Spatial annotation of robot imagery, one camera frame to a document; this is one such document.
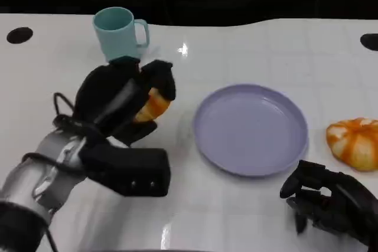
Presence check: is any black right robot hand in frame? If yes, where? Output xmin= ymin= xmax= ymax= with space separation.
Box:
xmin=279 ymin=159 xmax=378 ymax=252

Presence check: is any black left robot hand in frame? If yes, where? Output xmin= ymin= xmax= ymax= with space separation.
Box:
xmin=72 ymin=56 xmax=177 ymax=147

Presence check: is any orange and white toy bread roll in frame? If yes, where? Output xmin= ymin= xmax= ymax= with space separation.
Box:
xmin=132 ymin=87 xmax=172 ymax=123
xmin=325 ymin=117 xmax=378 ymax=172

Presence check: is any pale green mug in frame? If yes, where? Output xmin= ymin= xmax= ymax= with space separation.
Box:
xmin=92 ymin=6 xmax=150 ymax=64

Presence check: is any black round table grommet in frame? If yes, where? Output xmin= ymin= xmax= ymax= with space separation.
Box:
xmin=6 ymin=27 xmax=34 ymax=44
xmin=360 ymin=33 xmax=378 ymax=49

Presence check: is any lilac plate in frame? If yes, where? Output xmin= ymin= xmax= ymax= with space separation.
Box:
xmin=192 ymin=83 xmax=309 ymax=178

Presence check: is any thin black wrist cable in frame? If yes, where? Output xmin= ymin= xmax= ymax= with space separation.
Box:
xmin=53 ymin=92 xmax=92 ymax=135

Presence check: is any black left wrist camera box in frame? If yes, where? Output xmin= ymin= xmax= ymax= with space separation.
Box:
xmin=80 ymin=145 xmax=172 ymax=198

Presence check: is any black forearm cable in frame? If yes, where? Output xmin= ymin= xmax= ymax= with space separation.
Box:
xmin=22 ymin=152 xmax=86 ymax=179

